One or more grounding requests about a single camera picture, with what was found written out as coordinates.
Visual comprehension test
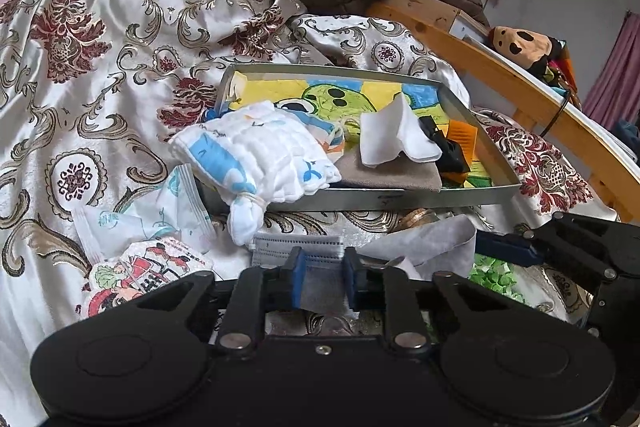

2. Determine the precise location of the colourful cartoon towel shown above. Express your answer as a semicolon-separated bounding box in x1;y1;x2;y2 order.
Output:
227;72;507;190

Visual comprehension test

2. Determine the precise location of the grey face mask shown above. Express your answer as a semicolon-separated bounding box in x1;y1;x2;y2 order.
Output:
249;234;362;316

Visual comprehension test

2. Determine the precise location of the orange and black strap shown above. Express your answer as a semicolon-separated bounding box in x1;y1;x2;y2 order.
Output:
418;115;479;186

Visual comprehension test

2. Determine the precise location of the white cotton pad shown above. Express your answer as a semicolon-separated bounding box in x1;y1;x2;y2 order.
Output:
358;92;444;168

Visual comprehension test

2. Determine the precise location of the grey metal tray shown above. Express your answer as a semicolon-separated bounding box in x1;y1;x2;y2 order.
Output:
215;63;524;213

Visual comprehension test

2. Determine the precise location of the dark teal cloth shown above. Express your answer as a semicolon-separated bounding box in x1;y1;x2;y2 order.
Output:
612;119;640;154

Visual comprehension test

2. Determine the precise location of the black cable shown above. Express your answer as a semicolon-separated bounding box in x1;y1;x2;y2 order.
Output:
544;89;574;138

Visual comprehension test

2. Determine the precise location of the white blue print muslin cloth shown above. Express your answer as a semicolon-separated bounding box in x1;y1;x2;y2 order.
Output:
167;100;344;248

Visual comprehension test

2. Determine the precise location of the light blue wipe packet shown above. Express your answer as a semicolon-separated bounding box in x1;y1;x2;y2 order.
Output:
74;164;219;269

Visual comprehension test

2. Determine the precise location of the taupe drawstring pouch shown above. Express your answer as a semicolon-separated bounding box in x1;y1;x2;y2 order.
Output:
330;119;444;194

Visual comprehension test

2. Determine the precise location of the pink curtain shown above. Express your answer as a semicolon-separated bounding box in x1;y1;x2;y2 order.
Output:
582;11;640;130

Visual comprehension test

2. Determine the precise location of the tan plush doll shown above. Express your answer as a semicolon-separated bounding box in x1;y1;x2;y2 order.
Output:
487;25;581;108

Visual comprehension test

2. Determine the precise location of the clear bag of green pieces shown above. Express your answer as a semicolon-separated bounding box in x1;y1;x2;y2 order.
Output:
467;252;592;324

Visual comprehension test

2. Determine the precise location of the grey cloth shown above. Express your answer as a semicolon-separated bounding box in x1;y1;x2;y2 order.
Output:
350;214;477;281

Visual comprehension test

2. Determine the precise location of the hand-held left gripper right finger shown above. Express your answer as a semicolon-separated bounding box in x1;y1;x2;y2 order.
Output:
343;247;522;356

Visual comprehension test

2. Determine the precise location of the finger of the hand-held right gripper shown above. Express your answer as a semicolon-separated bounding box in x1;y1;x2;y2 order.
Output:
475;212;627;289

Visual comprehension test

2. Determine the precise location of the red cartoon print packet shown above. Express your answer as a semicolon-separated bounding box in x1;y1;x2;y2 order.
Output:
79;239;215;319

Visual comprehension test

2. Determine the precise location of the floral satin blanket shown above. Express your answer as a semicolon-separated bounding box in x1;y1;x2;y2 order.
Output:
0;0;622;427

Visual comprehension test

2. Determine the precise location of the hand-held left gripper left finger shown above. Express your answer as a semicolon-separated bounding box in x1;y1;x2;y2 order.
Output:
134;247;308;351

